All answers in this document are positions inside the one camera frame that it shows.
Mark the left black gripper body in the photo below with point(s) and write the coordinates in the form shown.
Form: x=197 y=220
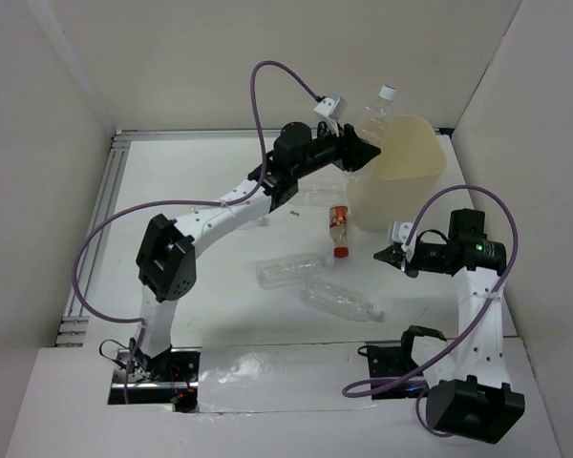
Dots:
x=322 y=153

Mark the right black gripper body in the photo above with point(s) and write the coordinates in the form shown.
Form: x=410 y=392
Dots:
x=429 y=257

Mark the clear bottle upright-lying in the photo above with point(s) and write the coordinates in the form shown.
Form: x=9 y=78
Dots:
x=374 y=124

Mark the clear bottle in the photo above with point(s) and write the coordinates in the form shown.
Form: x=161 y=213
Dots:
x=289 y=270
x=340 y=302
x=320 y=194
x=255 y=223

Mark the red cap labelled bottle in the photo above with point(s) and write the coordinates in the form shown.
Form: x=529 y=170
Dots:
x=338 y=230

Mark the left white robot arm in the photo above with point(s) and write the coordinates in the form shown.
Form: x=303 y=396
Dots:
x=170 y=248

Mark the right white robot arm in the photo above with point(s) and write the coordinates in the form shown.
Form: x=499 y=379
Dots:
x=469 y=390

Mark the beige plastic bin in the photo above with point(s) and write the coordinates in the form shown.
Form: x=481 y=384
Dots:
x=396 y=184

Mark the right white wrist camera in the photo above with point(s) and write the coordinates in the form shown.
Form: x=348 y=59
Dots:
x=401 y=233

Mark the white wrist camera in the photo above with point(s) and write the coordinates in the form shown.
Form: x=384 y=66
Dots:
x=401 y=233
x=331 y=107

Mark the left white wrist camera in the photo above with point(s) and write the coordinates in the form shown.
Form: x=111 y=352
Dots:
x=331 y=107

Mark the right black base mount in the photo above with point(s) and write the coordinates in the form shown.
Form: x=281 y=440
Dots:
x=388 y=362

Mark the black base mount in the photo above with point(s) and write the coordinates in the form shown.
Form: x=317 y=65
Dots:
x=175 y=386
x=388 y=362

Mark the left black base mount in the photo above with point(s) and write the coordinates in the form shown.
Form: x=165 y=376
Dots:
x=175 y=386

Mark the aluminium frame rail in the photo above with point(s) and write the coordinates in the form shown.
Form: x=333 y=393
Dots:
x=226 y=305

